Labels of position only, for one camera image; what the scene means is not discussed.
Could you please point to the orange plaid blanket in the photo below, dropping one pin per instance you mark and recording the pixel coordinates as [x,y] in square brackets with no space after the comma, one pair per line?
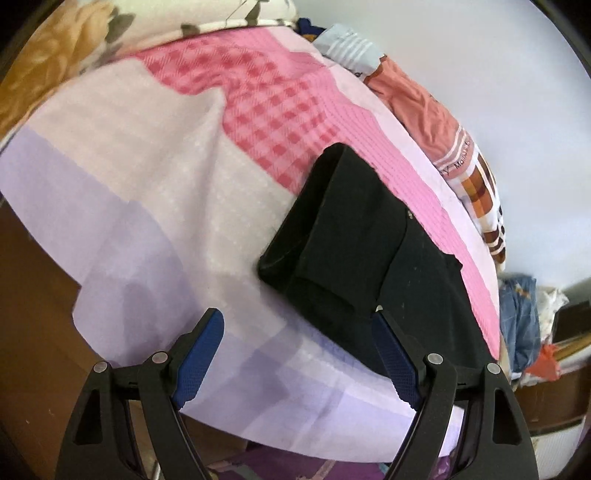
[415,106]

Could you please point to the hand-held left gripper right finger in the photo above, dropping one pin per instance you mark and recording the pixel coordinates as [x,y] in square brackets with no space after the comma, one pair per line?
[397,364]

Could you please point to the wooden cabinet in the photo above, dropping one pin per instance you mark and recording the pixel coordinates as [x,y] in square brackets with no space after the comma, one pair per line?
[549,401]

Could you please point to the dark blue cloth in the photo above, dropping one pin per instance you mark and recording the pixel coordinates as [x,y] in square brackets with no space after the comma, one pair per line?
[307,26]

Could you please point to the white cloth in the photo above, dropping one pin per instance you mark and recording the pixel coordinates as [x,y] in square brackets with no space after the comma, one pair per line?
[549,309]

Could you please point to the black pants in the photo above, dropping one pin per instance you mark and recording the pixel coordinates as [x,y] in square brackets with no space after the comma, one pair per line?
[351,230]

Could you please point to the light blue striped cloth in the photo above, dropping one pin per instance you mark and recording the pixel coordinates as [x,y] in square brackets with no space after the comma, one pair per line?
[346,46]

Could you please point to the orange-red cloth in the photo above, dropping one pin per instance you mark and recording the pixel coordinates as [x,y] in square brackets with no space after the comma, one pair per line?
[547,362]

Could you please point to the purple mat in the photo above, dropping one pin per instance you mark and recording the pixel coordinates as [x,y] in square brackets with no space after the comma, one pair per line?
[286,464]

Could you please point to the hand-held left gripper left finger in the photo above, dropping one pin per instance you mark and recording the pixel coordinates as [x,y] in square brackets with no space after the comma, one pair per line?
[198,364]

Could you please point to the blue jeans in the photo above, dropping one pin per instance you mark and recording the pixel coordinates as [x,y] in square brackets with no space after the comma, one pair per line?
[519,314]

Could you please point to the pink checked bed sheet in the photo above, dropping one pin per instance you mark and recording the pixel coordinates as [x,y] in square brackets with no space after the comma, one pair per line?
[138,207]

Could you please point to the wooden bed frame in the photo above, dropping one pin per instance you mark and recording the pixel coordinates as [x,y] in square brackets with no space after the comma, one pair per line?
[37,323]

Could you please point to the floral yellow pillow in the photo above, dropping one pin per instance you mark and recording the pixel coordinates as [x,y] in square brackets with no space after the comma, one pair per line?
[60,46]

